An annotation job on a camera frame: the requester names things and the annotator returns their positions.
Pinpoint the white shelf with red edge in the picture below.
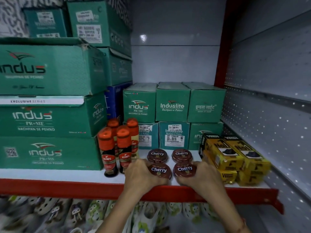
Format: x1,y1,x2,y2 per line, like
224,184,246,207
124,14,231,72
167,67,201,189
0,149,285,215

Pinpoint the yellow shoe brush packet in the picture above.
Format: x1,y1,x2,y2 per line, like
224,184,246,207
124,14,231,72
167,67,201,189
224,136,272,172
199,134,245,171
237,168,270,187
203,153,238,185

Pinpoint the brown shoe polish tin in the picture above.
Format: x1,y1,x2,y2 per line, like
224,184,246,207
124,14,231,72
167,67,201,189
173,162,197,178
147,163,172,180
172,149,193,163
147,149,168,164

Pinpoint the stack of large green shoeboxes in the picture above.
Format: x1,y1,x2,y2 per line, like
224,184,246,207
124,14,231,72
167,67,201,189
0,0,133,171

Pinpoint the blue shoebox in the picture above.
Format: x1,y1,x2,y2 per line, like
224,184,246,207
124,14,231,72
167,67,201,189
105,82,133,124

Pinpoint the person's right forearm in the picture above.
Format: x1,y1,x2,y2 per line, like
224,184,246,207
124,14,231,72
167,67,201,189
198,190,252,233

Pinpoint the row of printed children's clogs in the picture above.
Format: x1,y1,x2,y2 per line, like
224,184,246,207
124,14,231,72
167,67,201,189
0,195,219,233

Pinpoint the person's left hand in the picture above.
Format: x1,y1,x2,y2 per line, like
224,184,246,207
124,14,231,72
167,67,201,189
124,159,170,197

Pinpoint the orange-capped liquid polish bottle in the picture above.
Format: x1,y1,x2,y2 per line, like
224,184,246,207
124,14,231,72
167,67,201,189
97,127,119,178
107,118,120,159
116,125,132,174
126,118,139,160

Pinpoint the stack of small green boxes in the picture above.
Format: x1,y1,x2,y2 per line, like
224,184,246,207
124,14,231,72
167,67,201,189
123,82,226,151

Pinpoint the grey perforated metal panel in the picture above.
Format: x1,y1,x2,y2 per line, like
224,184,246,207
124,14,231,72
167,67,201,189
220,80,311,206

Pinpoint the person's right hand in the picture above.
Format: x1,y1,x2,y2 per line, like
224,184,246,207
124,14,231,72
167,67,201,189
175,161,221,196

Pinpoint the person's left forearm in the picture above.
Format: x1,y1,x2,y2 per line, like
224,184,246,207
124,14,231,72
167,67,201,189
96,190,150,233

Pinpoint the red shelf upright post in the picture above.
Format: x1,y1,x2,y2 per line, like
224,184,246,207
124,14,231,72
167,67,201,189
214,0,243,89

